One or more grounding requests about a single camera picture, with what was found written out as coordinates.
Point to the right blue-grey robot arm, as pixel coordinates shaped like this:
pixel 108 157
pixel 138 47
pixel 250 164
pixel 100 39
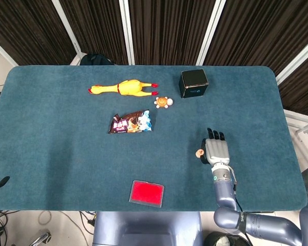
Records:
pixel 224 194

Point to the brown blue snack bag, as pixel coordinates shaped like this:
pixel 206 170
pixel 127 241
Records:
pixel 131 124

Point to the black cardboard box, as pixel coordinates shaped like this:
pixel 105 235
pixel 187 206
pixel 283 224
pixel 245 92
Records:
pixel 193 78

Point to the white metal rack frame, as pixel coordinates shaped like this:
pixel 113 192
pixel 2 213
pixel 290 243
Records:
pixel 297 115

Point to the yellow rubber chicken toy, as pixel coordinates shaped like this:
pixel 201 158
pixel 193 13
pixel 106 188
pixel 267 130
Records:
pixel 129 88

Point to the dark brown curtain panel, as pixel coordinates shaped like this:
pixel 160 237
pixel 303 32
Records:
pixel 305 87
pixel 169 25
pixel 97 25
pixel 28 25
pixel 267 25

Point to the orange turtle toy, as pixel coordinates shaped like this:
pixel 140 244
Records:
pixel 161 102

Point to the red card in sleeve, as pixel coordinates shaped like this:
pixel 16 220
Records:
pixel 146 193

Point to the blue-grey robot torso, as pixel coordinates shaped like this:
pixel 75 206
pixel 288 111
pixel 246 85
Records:
pixel 143 225

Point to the white partition frame post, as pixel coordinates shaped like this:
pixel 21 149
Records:
pixel 2 51
pixel 297 62
pixel 212 25
pixel 127 30
pixel 66 25

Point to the teal table cloth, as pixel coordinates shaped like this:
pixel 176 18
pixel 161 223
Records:
pixel 54 128

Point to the black trash bin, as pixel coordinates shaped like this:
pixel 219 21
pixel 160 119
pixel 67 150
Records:
pixel 213 239

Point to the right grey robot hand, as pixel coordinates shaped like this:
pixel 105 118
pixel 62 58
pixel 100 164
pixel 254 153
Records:
pixel 218 151

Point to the chrome metal leg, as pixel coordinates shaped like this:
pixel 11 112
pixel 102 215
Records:
pixel 42 237

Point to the black bag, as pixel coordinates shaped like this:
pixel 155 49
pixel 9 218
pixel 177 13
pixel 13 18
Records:
pixel 95 60

